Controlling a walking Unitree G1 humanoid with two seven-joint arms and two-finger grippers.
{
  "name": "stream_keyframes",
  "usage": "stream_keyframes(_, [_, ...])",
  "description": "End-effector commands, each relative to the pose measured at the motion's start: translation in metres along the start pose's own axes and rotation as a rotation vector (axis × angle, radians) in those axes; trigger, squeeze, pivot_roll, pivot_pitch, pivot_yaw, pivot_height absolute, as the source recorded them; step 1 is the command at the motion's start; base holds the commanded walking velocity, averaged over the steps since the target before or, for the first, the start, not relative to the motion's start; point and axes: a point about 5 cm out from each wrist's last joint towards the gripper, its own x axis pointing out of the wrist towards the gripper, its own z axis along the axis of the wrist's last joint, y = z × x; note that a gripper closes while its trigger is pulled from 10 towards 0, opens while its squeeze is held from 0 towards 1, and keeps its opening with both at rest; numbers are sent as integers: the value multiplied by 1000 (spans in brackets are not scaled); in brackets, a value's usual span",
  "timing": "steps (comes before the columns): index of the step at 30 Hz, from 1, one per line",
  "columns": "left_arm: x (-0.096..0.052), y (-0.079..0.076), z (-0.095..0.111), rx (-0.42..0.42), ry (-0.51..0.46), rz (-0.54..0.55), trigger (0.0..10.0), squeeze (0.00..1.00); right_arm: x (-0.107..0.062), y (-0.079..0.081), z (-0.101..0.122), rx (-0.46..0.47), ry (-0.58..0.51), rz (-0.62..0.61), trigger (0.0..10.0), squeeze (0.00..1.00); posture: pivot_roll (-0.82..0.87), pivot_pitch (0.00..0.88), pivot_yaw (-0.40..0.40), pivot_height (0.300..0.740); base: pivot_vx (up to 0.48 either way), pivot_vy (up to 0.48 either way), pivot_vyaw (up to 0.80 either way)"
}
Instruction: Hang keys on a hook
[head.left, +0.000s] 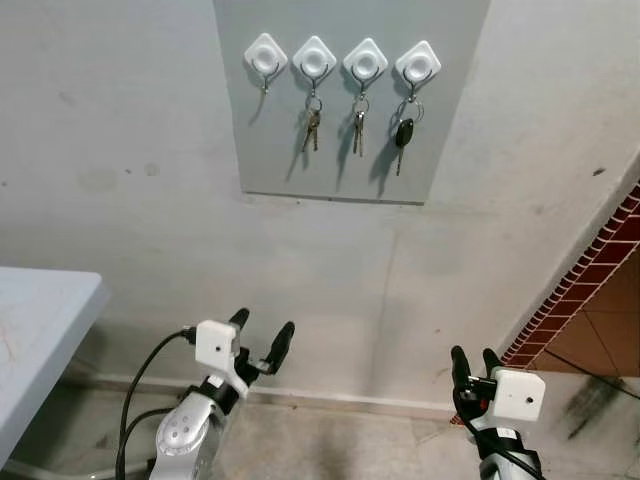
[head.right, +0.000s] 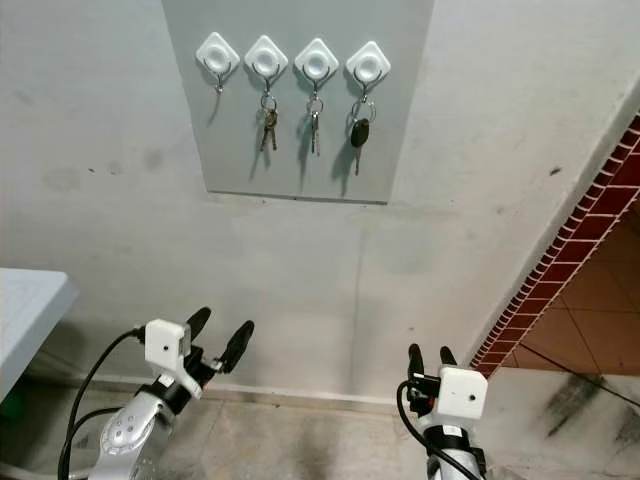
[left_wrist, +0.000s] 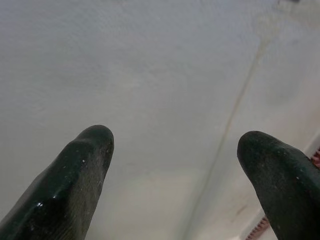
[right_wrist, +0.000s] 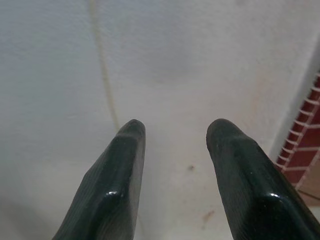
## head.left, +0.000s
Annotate red brick tile strip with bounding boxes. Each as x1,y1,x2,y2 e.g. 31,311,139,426
500,180,640,369

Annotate white table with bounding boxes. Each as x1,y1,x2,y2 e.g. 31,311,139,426
0,267,109,469

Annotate black car key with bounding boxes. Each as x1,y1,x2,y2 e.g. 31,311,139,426
394,95,424,177

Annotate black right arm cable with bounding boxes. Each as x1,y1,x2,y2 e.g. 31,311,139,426
452,385,546,480

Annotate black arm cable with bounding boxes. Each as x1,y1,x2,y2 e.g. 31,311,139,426
452,385,546,480
114,328,199,480

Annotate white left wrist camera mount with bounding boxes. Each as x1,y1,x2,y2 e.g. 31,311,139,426
194,320,251,397

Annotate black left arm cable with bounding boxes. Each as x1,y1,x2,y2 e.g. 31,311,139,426
114,328,199,480

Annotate brass keys on ring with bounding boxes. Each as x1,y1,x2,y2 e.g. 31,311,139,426
303,95,323,153

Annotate grey wall board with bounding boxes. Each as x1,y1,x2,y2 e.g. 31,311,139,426
212,0,492,206

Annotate white diamond wall hook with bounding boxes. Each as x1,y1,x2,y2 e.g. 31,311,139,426
395,40,442,102
244,32,289,94
342,37,389,99
292,35,338,97

